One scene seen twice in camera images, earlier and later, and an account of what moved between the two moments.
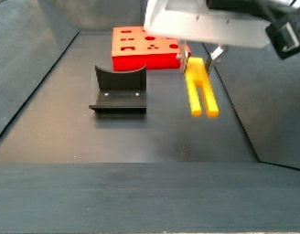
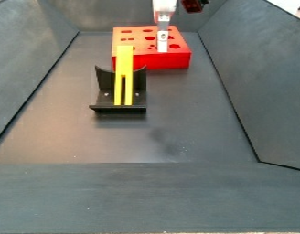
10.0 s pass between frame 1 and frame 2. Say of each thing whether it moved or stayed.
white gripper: moved
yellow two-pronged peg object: moved
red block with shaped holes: stayed
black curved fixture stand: stayed
